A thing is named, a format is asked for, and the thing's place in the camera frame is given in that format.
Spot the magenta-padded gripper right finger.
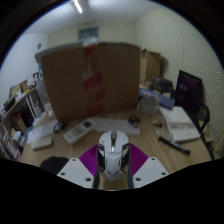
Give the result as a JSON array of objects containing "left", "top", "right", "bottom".
[{"left": 126, "top": 143, "right": 170, "bottom": 190}]

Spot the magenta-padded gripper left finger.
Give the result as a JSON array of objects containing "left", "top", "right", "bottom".
[{"left": 56, "top": 143, "right": 101, "bottom": 190}]

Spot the white and black computer mouse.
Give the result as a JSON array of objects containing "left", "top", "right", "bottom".
[{"left": 96, "top": 130, "right": 131, "bottom": 182}]

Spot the black marker pen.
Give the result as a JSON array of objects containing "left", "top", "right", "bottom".
[{"left": 157, "top": 135, "right": 192, "bottom": 156}]

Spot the white remote control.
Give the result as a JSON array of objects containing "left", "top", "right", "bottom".
[{"left": 62, "top": 119, "right": 97, "bottom": 145}]

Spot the small black gadget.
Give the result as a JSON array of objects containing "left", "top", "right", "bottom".
[{"left": 128, "top": 114, "right": 141, "bottom": 128}]

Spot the white paper sheet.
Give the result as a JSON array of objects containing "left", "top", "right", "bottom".
[
  {"left": 87, "top": 116, "right": 141, "bottom": 136},
  {"left": 26, "top": 119, "right": 60, "bottom": 145}
]

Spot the white open book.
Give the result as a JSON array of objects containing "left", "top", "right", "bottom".
[{"left": 159, "top": 105, "right": 202, "bottom": 144}]

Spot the clear plastic container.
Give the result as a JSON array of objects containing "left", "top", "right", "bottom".
[{"left": 138, "top": 95, "right": 161, "bottom": 117}]

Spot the bookshelf unit with books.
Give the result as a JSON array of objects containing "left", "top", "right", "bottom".
[{"left": 0, "top": 122, "right": 28, "bottom": 162}]

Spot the blue flat box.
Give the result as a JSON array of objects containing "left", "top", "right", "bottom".
[{"left": 139, "top": 87, "right": 176, "bottom": 111}]

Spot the clear plastic jar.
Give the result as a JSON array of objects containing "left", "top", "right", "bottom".
[{"left": 35, "top": 79, "right": 55, "bottom": 118}]

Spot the wooden side desk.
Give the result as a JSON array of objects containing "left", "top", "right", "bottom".
[{"left": 0, "top": 71, "right": 45, "bottom": 134}]

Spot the large brown cardboard box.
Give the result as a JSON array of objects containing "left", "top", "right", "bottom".
[{"left": 34, "top": 41, "right": 142, "bottom": 123}]

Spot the small brown cardboard box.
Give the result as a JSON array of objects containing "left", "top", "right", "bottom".
[{"left": 139, "top": 48, "right": 162, "bottom": 85}]

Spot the ceiling tube light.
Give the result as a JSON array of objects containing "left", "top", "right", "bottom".
[{"left": 72, "top": 0, "right": 84, "bottom": 15}]

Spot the coiled black cable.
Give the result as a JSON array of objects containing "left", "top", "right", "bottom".
[{"left": 52, "top": 121, "right": 66, "bottom": 134}]

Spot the grey wall-mounted panel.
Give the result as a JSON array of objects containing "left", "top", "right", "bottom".
[{"left": 77, "top": 26, "right": 100, "bottom": 43}]

